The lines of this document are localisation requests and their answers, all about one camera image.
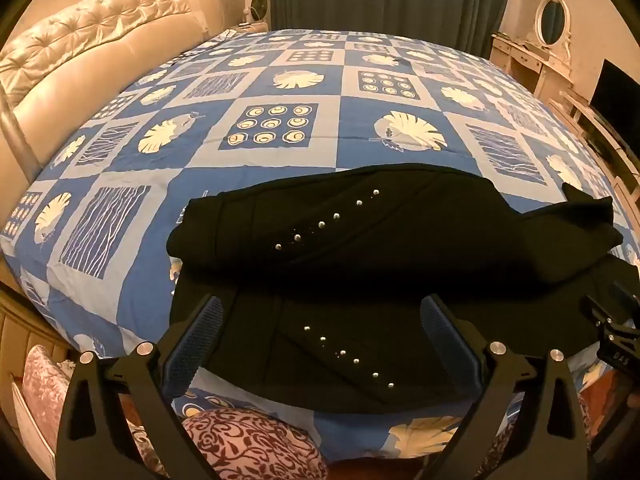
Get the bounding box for pink floral pillow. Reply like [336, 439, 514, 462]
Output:
[11, 344, 72, 467]

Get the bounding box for black television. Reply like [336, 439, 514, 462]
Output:
[590, 58, 640, 146]

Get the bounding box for oval vanity mirror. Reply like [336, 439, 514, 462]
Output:
[534, 0, 572, 52]

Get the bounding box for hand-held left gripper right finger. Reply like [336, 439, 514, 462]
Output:
[421, 295, 588, 480]

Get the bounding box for blue patterned bedsheet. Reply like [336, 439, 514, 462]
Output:
[0, 27, 640, 463]

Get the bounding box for black studded pants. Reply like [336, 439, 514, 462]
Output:
[166, 162, 626, 417]

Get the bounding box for cream vanity dresser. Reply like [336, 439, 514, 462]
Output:
[489, 32, 575, 103]

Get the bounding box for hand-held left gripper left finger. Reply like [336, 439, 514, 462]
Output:
[56, 295, 224, 480]

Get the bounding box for cream television stand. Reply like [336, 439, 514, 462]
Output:
[559, 89, 640, 196]

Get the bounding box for grey metal pole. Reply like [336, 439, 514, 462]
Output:
[0, 82, 42, 181]

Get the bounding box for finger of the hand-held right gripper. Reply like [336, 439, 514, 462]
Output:
[581, 280, 640, 377]

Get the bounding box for maroon floral cushion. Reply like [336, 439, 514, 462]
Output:
[181, 408, 329, 480]

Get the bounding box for cream tufted bed headboard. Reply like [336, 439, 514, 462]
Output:
[0, 0, 226, 191]

